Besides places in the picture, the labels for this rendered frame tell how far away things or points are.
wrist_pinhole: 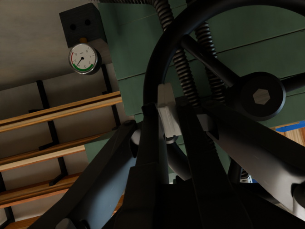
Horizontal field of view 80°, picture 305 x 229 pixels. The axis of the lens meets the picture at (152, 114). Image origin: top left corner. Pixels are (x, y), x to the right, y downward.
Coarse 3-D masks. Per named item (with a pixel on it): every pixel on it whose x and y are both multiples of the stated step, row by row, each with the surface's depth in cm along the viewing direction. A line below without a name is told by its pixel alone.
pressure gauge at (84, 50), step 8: (80, 40) 40; (72, 48) 38; (80, 48) 38; (88, 48) 38; (72, 56) 38; (80, 56) 38; (88, 56) 38; (96, 56) 37; (72, 64) 38; (80, 64) 38; (88, 64) 38; (96, 64) 38; (80, 72) 38; (88, 72) 38; (96, 72) 40
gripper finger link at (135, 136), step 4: (156, 104) 18; (160, 120) 14; (140, 124) 14; (160, 124) 14; (140, 128) 14; (136, 132) 14; (140, 132) 14; (132, 136) 14; (136, 136) 14; (132, 140) 14; (136, 140) 14; (132, 144) 14; (136, 144) 14; (132, 148) 14
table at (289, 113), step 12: (288, 96) 40; (300, 96) 39; (288, 108) 40; (300, 108) 40; (276, 120) 40; (288, 120) 40; (300, 120) 40; (108, 132) 62; (84, 144) 46; (96, 144) 45
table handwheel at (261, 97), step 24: (216, 0) 22; (240, 0) 23; (264, 0) 23; (288, 0) 22; (192, 24) 23; (168, 48) 24; (192, 48) 24; (216, 72) 24; (264, 72) 22; (144, 96) 25; (240, 96) 22; (264, 96) 22; (264, 120) 22; (168, 144) 24; (240, 168) 24; (264, 192) 24
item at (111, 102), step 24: (120, 96) 243; (0, 120) 234; (24, 120) 243; (48, 120) 258; (48, 144) 256; (72, 144) 236; (0, 168) 240; (0, 192) 278; (24, 192) 248; (48, 192) 240
